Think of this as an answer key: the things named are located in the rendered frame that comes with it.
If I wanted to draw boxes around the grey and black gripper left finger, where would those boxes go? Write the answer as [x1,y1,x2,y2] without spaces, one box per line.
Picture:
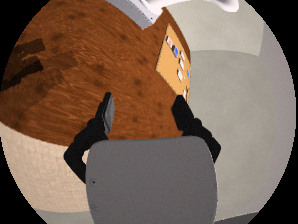
[63,92,115,184]

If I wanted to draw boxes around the white playing card with red pips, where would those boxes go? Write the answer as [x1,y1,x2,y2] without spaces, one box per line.
[167,36,173,48]

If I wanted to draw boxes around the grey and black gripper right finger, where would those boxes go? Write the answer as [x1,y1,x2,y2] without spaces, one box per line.
[171,94,221,164]

